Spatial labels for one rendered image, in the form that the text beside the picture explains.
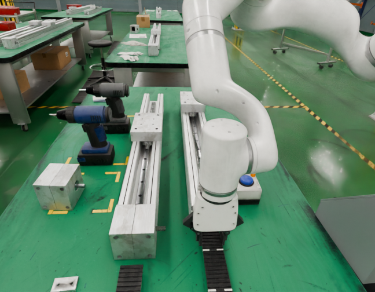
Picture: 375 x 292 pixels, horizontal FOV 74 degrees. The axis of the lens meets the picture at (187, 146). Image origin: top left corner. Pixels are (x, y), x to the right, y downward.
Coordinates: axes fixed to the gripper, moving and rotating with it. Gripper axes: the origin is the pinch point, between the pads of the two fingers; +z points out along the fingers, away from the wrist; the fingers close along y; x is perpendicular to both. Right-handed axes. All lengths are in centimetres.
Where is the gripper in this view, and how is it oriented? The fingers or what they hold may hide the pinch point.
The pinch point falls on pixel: (211, 236)
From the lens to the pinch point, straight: 67.9
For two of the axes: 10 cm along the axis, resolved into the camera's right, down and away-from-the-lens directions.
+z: -0.3, 8.4, 5.3
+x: -0.6, -5.4, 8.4
